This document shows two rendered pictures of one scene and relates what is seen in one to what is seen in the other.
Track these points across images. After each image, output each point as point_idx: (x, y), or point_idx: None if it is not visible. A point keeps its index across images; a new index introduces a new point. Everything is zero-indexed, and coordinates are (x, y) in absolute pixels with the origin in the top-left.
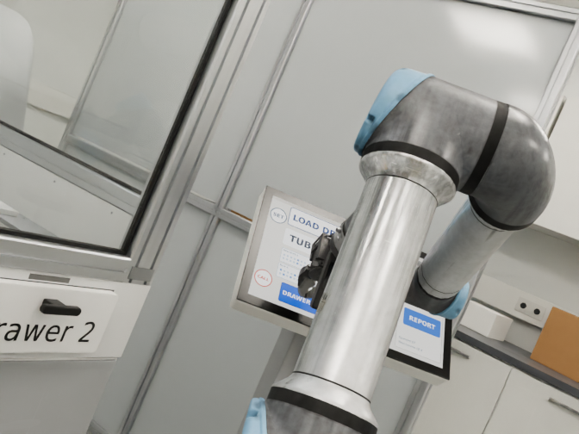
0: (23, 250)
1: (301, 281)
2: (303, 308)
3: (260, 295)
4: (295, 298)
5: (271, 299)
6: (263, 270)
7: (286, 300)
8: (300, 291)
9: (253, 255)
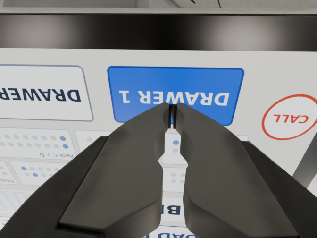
0: None
1: (277, 182)
2: (154, 71)
3: (309, 61)
4: (187, 93)
5: (267, 63)
6: (287, 136)
7: (214, 76)
8: (209, 118)
9: (309, 162)
